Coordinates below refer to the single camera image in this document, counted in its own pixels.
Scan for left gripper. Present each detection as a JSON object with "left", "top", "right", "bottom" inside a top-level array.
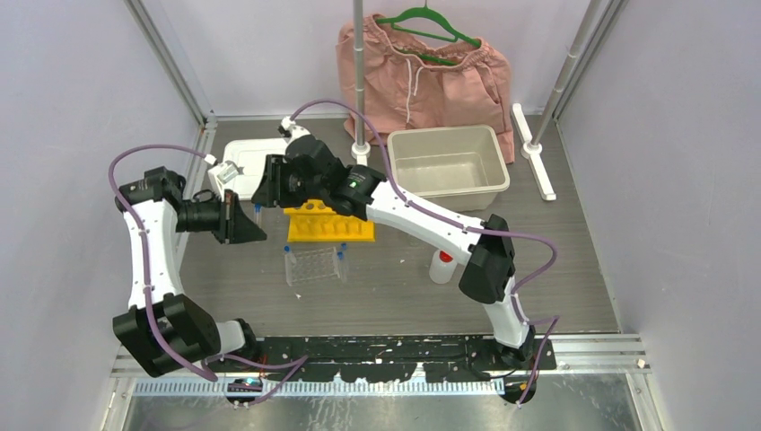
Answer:
[{"left": 175, "top": 189, "right": 267, "bottom": 243}]

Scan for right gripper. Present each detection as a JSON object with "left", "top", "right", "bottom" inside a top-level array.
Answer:
[{"left": 250, "top": 156, "right": 326, "bottom": 211}]

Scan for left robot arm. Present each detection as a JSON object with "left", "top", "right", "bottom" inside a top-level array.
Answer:
[{"left": 112, "top": 167, "right": 267, "bottom": 377}]

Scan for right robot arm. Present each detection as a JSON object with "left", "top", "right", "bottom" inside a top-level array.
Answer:
[{"left": 252, "top": 135, "right": 547, "bottom": 369}]

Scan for white flat tray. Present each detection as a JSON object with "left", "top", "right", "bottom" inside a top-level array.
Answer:
[{"left": 223, "top": 137, "right": 287, "bottom": 200}]

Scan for yellow test tube rack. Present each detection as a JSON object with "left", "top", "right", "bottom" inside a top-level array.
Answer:
[{"left": 283, "top": 199, "right": 376, "bottom": 242}]

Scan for clear well plate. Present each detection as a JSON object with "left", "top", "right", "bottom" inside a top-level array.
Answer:
[{"left": 291, "top": 247, "right": 342, "bottom": 286}]

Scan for left white stand base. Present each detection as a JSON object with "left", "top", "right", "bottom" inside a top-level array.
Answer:
[{"left": 351, "top": 142, "right": 372, "bottom": 166}]

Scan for white stand base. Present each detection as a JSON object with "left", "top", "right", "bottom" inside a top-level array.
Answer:
[
  {"left": 351, "top": 142, "right": 372, "bottom": 166},
  {"left": 511, "top": 103, "right": 556, "bottom": 202}
]

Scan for beige plastic bin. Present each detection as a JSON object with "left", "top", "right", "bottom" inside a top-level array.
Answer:
[{"left": 386, "top": 125, "right": 511, "bottom": 212}]

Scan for red capped wash bottle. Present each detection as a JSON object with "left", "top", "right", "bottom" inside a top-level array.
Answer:
[{"left": 429, "top": 250, "right": 458, "bottom": 285}]

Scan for left metal stand pole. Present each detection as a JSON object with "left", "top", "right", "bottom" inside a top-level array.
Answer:
[{"left": 353, "top": 0, "right": 366, "bottom": 143}]

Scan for metal stand pole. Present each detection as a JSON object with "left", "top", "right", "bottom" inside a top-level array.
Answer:
[
  {"left": 530, "top": 0, "right": 601, "bottom": 152},
  {"left": 353, "top": 0, "right": 366, "bottom": 143}
]

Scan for pink shorts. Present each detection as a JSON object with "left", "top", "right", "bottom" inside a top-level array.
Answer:
[{"left": 362, "top": 13, "right": 515, "bottom": 163}]

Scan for green clothes hanger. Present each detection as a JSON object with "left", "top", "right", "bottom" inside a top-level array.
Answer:
[{"left": 373, "top": 2, "right": 482, "bottom": 67}]

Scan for right white stand base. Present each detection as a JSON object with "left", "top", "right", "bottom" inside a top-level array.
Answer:
[{"left": 511, "top": 103, "right": 556, "bottom": 202}]

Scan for right metal stand pole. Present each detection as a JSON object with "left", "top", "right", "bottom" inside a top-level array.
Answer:
[{"left": 530, "top": 0, "right": 601, "bottom": 152}]

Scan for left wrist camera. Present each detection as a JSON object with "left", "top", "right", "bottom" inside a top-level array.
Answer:
[{"left": 206, "top": 161, "right": 243, "bottom": 198}]

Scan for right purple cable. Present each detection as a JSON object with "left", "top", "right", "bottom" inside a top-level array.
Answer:
[{"left": 279, "top": 98, "right": 560, "bottom": 408}]

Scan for purple cable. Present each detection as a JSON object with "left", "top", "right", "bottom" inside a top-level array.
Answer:
[
  {"left": 279, "top": 98, "right": 560, "bottom": 408},
  {"left": 107, "top": 144, "right": 308, "bottom": 408}
]

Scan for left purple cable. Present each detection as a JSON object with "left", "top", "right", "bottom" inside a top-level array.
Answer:
[{"left": 107, "top": 144, "right": 308, "bottom": 408}]

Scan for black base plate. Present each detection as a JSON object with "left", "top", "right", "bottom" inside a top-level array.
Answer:
[{"left": 234, "top": 335, "right": 556, "bottom": 383}]

